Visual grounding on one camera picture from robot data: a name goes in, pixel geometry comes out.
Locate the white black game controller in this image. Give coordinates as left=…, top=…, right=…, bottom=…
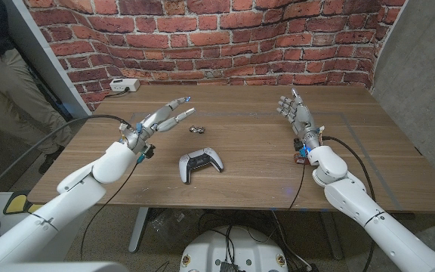
left=178, top=147, right=225, bottom=185

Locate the white power strip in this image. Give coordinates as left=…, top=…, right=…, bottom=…
left=109, top=78, right=141, bottom=93

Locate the thin black left wrist cable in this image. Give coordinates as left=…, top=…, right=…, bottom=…
left=79, top=160, right=140, bottom=262

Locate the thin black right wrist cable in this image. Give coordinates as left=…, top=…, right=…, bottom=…
left=288, top=162, right=306, bottom=212

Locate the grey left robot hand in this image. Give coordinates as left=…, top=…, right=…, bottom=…
left=119, top=96, right=196, bottom=154

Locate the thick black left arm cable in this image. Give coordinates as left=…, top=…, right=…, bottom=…
left=0, top=114, right=132, bottom=202

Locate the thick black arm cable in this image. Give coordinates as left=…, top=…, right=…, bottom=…
left=0, top=114, right=132, bottom=202
left=321, top=135, right=379, bottom=272

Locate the yellow black foot pedal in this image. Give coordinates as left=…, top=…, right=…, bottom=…
left=3, top=192, right=45, bottom=215

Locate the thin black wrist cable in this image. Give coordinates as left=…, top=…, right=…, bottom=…
left=79, top=160, right=140, bottom=262
left=288, top=162, right=306, bottom=212

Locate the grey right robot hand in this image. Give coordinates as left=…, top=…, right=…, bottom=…
left=276, top=88, right=325, bottom=152

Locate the person in khaki trousers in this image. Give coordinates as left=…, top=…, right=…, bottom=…
left=0, top=0, right=73, bottom=175

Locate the white floor cable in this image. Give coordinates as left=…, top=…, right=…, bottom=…
left=270, top=209, right=313, bottom=271

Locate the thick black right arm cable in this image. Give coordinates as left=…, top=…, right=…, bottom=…
left=321, top=135, right=379, bottom=272

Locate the white door frame post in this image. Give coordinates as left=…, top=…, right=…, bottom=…
left=2, top=0, right=92, bottom=119

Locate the grey table leg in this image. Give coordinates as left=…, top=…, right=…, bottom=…
left=319, top=211, right=345, bottom=261
left=128, top=206, right=150, bottom=253

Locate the black power strip cable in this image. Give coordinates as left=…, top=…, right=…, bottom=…
left=103, top=87, right=131, bottom=98

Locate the clear plastic bag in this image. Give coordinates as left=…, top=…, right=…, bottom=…
left=147, top=208, right=200, bottom=249

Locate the printed brick wall backdrop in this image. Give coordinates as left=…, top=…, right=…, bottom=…
left=23, top=0, right=407, bottom=113

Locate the white robot torso base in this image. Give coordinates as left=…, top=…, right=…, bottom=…
left=179, top=225, right=289, bottom=272

